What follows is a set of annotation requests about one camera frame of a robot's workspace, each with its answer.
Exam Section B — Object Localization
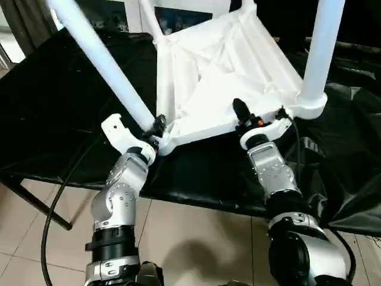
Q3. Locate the grey curtain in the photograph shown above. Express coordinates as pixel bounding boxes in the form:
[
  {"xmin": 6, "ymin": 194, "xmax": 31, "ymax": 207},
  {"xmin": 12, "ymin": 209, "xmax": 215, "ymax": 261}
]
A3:
[{"xmin": 0, "ymin": 0, "xmax": 55, "ymax": 49}]

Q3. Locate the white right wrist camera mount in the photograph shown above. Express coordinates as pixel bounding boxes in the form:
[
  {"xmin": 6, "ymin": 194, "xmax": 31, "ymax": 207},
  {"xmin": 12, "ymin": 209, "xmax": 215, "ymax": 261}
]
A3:
[{"xmin": 238, "ymin": 107, "xmax": 294, "ymax": 151}]

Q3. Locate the white plastic table leg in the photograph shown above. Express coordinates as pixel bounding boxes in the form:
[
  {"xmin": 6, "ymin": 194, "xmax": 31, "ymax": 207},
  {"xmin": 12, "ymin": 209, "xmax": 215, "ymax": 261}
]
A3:
[
  {"xmin": 137, "ymin": 0, "xmax": 166, "ymax": 40},
  {"xmin": 46, "ymin": 0, "xmax": 165, "ymax": 135},
  {"xmin": 296, "ymin": 0, "xmax": 347, "ymax": 120},
  {"xmin": 241, "ymin": 0, "xmax": 258, "ymax": 14}
]

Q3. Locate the white cabinet with glass doors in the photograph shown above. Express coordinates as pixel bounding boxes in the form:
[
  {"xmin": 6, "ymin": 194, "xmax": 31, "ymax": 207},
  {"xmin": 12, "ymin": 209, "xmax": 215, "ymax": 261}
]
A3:
[{"xmin": 122, "ymin": 0, "xmax": 234, "ymax": 34}]

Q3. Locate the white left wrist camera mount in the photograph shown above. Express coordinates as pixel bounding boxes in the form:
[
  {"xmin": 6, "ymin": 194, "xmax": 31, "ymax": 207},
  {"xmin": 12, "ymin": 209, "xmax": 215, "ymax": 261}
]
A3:
[{"xmin": 100, "ymin": 113, "xmax": 158, "ymax": 166}]

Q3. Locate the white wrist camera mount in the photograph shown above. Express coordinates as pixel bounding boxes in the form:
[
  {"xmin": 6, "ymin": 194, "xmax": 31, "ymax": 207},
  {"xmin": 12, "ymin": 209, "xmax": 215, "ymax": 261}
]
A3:
[
  {"xmin": 100, "ymin": 113, "xmax": 158, "ymax": 166},
  {"xmin": 238, "ymin": 107, "xmax": 294, "ymax": 151}
]

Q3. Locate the black mat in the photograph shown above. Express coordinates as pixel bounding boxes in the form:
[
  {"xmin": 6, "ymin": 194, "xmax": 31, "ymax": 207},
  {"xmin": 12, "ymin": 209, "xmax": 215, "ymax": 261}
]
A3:
[{"xmin": 0, "ymin": 24, "xmax": 381, "ymax": 234}]

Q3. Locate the black metal stand leg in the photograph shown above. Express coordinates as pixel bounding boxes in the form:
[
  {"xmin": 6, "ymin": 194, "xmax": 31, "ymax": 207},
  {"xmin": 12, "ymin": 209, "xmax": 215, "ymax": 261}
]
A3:
[{"xmin": 0, "ymin": 173, "xmax": 73, "ymax": 232}]

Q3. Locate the grey left robot foot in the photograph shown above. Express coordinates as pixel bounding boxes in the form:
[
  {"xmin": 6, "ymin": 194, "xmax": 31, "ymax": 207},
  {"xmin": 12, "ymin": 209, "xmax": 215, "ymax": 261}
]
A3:
[{"xmin": 138, "ymin": 262, "xmax": 165, "ymax": 286}]

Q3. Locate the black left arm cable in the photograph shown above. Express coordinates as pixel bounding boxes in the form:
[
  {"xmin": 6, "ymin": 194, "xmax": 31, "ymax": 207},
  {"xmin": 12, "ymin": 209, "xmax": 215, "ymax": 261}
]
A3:
[{"xmin": 39, "ymin": 137, "xmax": 102, "ymax": 286}]

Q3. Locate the white plastic table top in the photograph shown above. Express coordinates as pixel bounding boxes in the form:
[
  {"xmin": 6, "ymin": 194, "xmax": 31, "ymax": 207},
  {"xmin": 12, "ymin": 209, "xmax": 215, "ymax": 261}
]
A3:
[{"xmin": 154, "ymin": 2, "xmax": 329, "ymax": 157}]

